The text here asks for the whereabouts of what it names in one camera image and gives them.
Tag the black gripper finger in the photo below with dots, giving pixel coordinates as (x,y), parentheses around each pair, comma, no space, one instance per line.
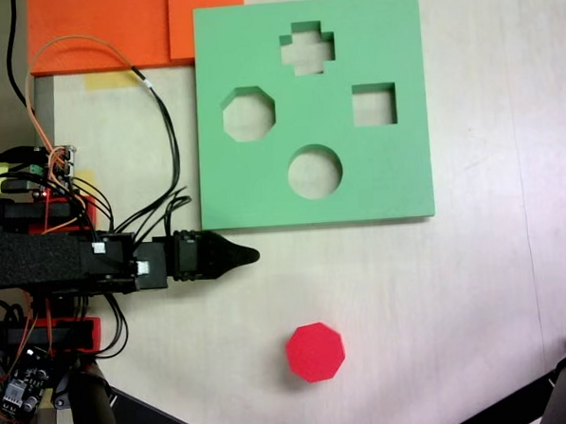
(228,255)

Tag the red octagonal pillar block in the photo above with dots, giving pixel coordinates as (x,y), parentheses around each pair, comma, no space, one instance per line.
(315,353)

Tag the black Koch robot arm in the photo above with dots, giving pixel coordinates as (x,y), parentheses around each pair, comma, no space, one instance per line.
(29,258)

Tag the large orange foam block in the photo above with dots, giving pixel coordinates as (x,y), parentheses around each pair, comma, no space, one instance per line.
(88,23)

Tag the red and black table clamp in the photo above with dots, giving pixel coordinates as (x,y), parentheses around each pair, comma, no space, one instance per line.
(89,210)
(92,333)

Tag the small yellow tape piece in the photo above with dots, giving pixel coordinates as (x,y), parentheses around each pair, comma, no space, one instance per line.
(85,177)

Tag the green shape sorting board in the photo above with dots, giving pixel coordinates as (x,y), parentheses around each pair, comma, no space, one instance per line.
(395,177)

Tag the yellow tape strip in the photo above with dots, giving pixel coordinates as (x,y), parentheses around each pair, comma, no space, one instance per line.
(107,80)

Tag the black power circuit board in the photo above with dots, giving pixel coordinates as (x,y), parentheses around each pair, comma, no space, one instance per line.
(23,377)

